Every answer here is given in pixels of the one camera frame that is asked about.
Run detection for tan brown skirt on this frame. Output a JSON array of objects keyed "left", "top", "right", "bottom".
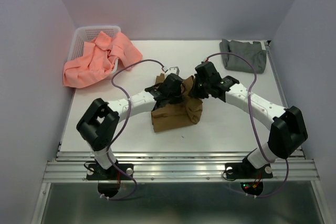
[{"left": 151, "top": 76, "right": 203, "bottom": 133}]

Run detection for grey pleated skirt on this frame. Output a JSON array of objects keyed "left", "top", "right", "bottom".
[{"left": 219, "top": 39, "right": 267, "bottom": 74}]

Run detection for pink skirt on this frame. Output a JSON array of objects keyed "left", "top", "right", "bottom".
[{"left": 63, "top": 31, "right": 143, "bottom": 89}]

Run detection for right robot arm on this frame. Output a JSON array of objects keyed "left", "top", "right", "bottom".
[{"left": 190, "top": 62, "right": 308, "bottom": 177}]

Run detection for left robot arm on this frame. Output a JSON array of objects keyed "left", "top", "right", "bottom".
[{"left": 76, "top": 73, "right": 183, "bottom": 179}]

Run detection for white perforated plastic basket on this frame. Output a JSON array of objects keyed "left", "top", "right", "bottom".
[{"left": 67, "top": 26, "right": 121, "bottom": 78}]

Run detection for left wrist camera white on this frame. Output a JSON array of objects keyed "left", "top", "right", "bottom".
[{"left": 162, "top": 67, "right": 180, "bottom": 76}]

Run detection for aluminium mounting rail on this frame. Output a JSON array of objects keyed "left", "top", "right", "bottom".
[{"left": 43, "top": 151, "right": 320, "bottom": 183}]

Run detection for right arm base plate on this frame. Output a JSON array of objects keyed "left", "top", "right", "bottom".
[{"left": 222, "top": 162, "right": 273, "bottom": 181}]

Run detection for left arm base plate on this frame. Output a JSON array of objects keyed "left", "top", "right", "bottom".
[{"left": 84, "top": 162, "right": 134, "bottom": 181}]

